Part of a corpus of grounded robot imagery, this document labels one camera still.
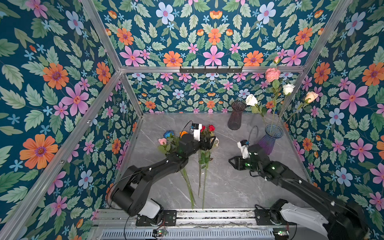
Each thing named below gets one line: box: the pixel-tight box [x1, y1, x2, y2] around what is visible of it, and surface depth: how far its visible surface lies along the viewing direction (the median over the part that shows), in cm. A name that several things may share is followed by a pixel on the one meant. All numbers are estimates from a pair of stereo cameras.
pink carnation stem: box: [265, 56, 281, 132], surface depth 78 cm
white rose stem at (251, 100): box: [245, 94, 269, 128], surface depth 71 cm
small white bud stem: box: [279, 83, 296, 120], surface depth 75 cm
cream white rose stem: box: [285, 91, 319, 123], surface depth 72 cm
